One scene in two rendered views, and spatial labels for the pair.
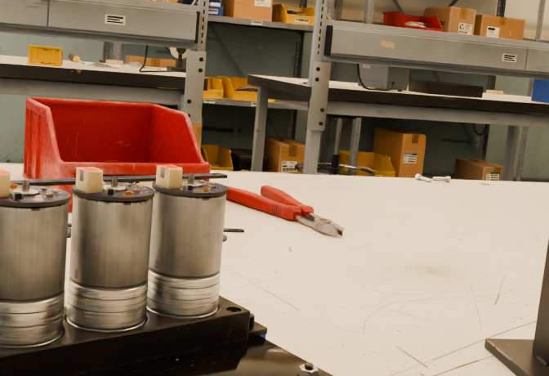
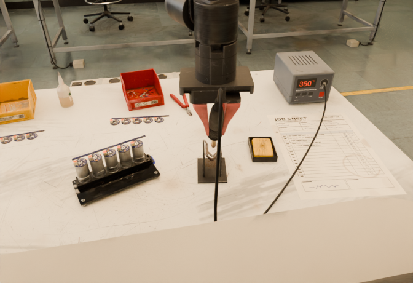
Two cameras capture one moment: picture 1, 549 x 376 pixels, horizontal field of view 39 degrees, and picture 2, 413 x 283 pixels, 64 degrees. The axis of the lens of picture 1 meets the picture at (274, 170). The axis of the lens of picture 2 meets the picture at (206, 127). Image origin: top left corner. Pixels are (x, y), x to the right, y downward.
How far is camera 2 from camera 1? 0.48 m
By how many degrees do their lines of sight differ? 28
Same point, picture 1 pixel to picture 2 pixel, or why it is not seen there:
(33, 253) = (111, 162)
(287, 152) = not seen: outside the picture
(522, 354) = (200, 162)
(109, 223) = (122, 155)
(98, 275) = (122, 161)
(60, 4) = not seen: outside the picture
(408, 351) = (182, 161)
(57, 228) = (114, 158)
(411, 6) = not seen: outside the picture
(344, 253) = (188, 124)
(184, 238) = (136, 153)
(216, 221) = (141, 150)
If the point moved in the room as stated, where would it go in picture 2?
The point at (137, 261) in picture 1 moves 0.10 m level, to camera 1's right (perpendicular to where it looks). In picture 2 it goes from (128, 159) to (176, 163)
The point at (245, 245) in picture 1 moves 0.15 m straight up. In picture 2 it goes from (167, 122) to (162, 68)
